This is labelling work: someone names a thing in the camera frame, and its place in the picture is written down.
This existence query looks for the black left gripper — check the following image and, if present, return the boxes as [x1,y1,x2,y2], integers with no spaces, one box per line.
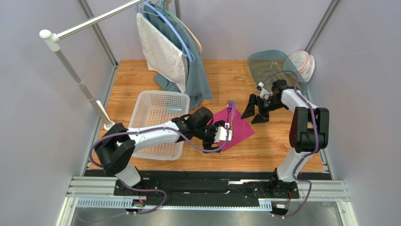
[194,121,225,153]

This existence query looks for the iridescent table knife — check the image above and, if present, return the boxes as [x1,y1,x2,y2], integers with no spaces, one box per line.
[230,100,236,127]

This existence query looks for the magenta paper napkin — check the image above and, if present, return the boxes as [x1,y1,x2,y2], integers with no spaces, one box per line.
[213,109,255,152]

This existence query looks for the iridescent fork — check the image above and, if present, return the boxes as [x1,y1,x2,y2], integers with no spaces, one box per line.
[226,100,233,123]

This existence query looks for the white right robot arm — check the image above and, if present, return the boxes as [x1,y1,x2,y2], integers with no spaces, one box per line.
[241,80,329,192]

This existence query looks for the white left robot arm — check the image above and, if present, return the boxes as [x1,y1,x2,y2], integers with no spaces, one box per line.
[91,107,233,187]

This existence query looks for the transparent teal plastic lid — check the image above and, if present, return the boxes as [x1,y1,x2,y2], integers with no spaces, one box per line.
[248,50,308,96]

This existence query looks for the blue-grey shirt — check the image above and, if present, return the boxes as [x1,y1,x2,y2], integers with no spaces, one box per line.
[141,5,212,110]

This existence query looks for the white mesh laundry bag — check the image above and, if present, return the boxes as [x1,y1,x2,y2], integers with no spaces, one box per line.
[283,51,315,82]

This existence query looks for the white plastic basket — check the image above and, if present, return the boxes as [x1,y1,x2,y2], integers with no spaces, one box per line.
[129,90,190,161]

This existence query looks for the blue clothes hanger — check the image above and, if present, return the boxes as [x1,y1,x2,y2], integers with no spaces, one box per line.
[135,1,195,62]

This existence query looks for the white towel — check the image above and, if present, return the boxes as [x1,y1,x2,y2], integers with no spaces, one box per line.
[136,13,188,93]

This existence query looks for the green clothes hanger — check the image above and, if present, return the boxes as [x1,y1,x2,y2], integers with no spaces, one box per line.
[150,0,182,24]

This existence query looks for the wooden clothes hanger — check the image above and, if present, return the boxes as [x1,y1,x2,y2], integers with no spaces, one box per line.
[165,0,203,55]

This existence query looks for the white clothes rack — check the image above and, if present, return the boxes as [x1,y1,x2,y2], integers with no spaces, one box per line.
[39,0,146,131]

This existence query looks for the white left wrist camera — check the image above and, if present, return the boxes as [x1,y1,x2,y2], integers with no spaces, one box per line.
[215,123,233,143]

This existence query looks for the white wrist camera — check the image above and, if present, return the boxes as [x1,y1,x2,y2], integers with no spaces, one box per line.
[215,123,233,143]
[256,82,270,100]

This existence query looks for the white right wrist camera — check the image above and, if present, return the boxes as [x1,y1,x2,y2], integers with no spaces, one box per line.
[256,82,270,100]

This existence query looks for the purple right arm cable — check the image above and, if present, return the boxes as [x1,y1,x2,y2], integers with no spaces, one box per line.
[262,70,320,219]

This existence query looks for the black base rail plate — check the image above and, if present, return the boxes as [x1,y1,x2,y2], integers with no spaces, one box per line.
[113,170,300,207]

